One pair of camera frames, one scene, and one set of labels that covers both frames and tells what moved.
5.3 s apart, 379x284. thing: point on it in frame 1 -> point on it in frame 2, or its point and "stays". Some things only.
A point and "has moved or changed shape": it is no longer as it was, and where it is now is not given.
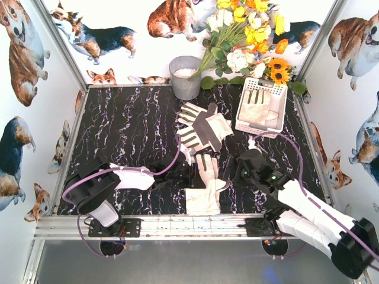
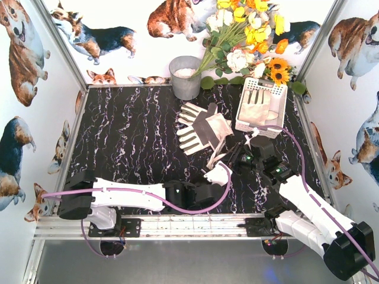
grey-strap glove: x=254 y=106 stays
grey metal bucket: x=181 y=68 stays
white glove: x=205 y=201 has moved or changed shape
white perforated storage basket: x=261 y=107 stays
